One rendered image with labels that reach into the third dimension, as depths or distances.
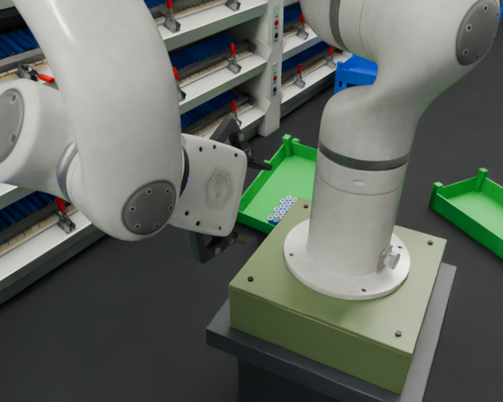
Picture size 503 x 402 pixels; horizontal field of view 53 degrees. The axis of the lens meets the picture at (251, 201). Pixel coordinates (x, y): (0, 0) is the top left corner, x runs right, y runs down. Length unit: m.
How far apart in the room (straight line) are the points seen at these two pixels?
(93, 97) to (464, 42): 0.35
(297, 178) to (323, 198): 0.84
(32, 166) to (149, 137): 0.10
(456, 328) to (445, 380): 0.15
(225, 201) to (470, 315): 0.84
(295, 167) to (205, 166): 1.03
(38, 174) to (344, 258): 0.44
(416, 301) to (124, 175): 0.49
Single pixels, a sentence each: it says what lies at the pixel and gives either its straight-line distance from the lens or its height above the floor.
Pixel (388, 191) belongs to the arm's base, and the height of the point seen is 0.51.
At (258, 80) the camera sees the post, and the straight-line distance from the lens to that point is 1.83.
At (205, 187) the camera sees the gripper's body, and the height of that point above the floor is 0.58.
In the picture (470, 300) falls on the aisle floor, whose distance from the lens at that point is 1.32.
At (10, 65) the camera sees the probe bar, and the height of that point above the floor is 0.52.
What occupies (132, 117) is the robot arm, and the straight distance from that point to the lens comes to 0.34.
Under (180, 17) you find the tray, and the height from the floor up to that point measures 0.50.
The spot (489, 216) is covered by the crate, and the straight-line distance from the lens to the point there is 1.61.
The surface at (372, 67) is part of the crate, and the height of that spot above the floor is 0.09.
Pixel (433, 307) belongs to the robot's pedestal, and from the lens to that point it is 0.86.
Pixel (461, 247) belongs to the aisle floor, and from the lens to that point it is 1.47.
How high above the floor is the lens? 0.87
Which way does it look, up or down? 35 degrees down
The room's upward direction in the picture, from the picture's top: straight up
